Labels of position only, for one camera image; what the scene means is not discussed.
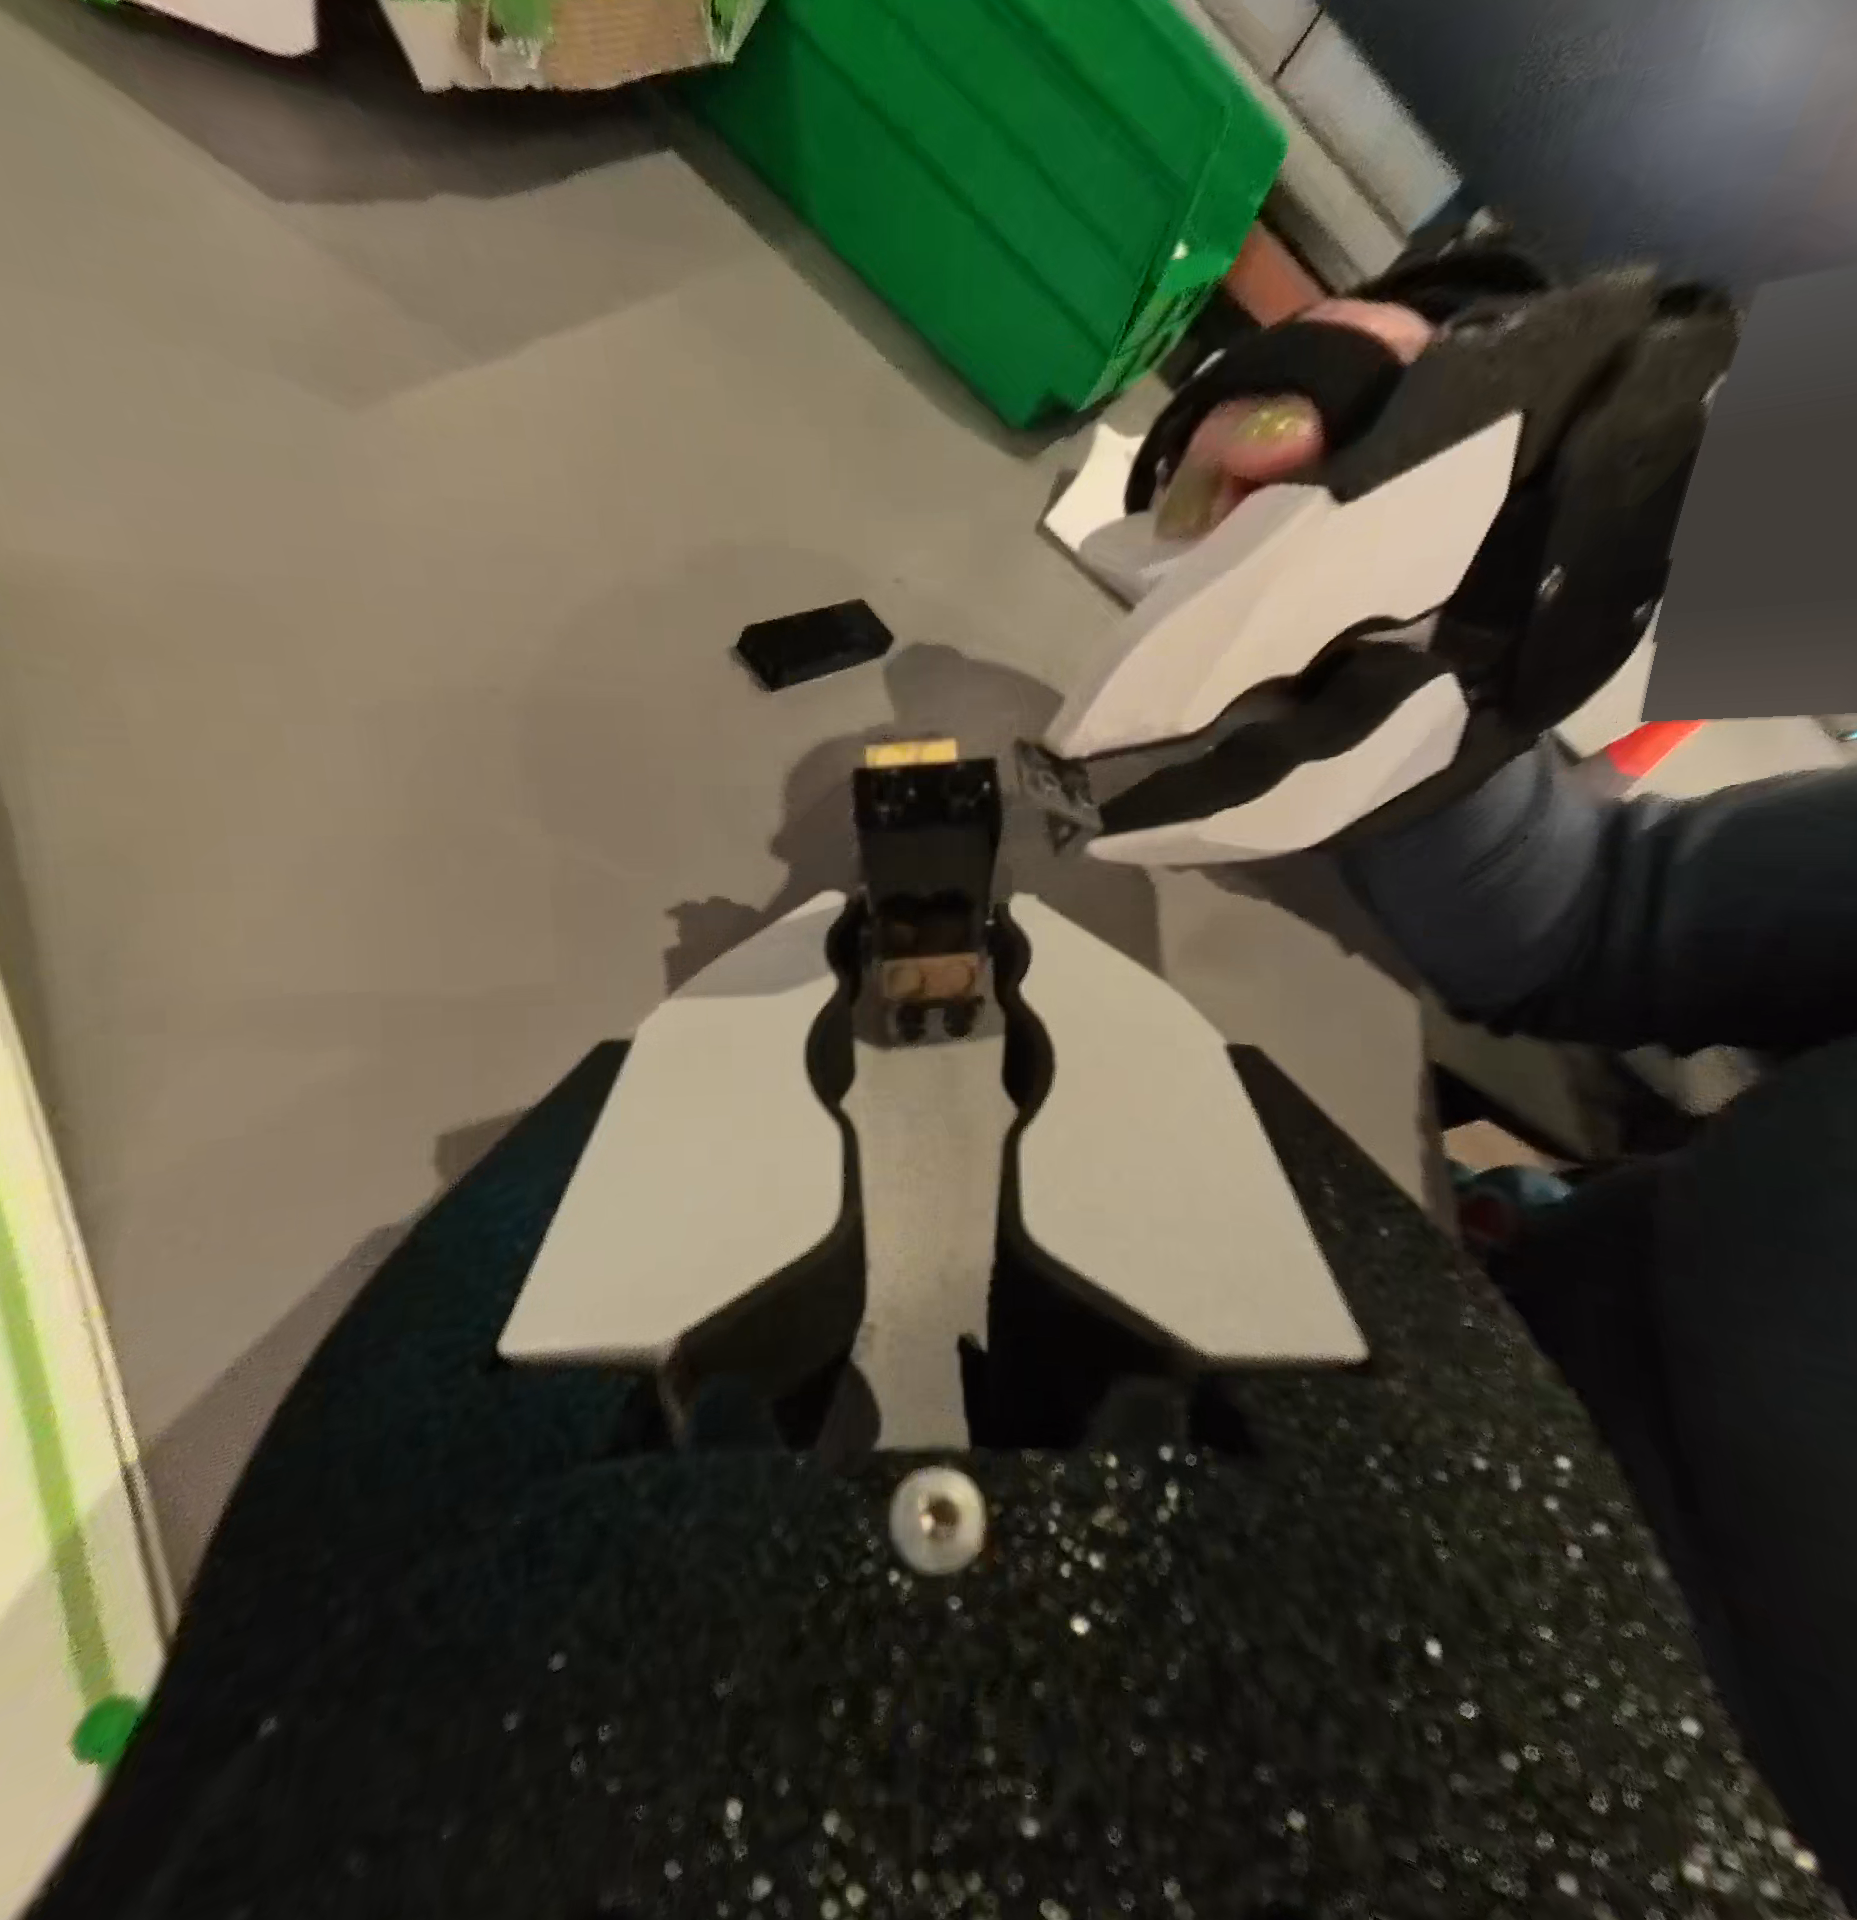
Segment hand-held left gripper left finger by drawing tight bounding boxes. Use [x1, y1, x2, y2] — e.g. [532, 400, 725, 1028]
[498, 893, 871, 1414]

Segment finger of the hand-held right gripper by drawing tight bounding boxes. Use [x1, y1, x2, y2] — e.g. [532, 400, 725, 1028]
[1080, 643, 1488, 873]
[1046, 413, 1526, 762]

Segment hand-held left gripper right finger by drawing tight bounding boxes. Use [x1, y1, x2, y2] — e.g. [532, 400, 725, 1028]
[998, 893, 1373, 1371]

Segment small dark grey brick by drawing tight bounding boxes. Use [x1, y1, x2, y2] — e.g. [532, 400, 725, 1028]
[1012, 739, 1106, 856]

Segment grey and yellow brick assembly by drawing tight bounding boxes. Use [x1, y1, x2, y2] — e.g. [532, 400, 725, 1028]
[848, 731, 1014, 1052]

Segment person's right forearm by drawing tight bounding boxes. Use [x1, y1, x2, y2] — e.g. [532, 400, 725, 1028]
[1340, 737, 1857, 1059]

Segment grey desk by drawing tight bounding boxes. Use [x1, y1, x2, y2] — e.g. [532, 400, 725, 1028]
[0, 0, 1455, 1920]

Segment person's right hand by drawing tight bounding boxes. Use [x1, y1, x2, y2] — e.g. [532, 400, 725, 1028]
[1155, 297, 1437, 541]

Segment flat white printed paper bag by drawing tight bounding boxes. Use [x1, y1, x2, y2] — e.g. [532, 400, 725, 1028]
[1038, 427, 1207, 606]

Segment orange cone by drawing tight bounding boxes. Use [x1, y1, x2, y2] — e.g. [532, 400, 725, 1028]
[1601, 721, 1714, 785]

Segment green plastic bin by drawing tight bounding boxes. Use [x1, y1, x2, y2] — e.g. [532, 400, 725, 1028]
[687, 0, 1291, 429]

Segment open instruction booklet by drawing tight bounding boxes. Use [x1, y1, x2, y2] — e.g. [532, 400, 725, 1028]
[0, 886, 176, 1920]

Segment green cardboard toy box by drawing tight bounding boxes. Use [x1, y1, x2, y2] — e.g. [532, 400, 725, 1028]
[88, 0, 771, 96]

